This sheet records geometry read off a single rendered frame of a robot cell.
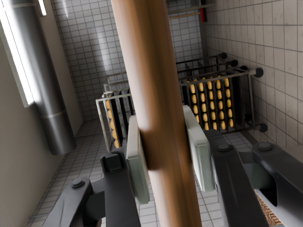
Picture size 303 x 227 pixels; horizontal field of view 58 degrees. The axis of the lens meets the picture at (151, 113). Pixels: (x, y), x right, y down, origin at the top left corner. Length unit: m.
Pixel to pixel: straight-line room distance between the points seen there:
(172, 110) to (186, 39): 5.08
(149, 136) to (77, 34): 5.11
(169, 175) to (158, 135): 0.03
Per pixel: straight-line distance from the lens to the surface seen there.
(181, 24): 5.21
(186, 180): 0.18
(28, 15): 3.27
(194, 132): 0.16
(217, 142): 0.16
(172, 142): 0.17
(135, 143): 0.16
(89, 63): 5.27
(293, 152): 2.27
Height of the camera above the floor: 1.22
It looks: level
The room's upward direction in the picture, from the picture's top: 100 degrees counter-clockwise
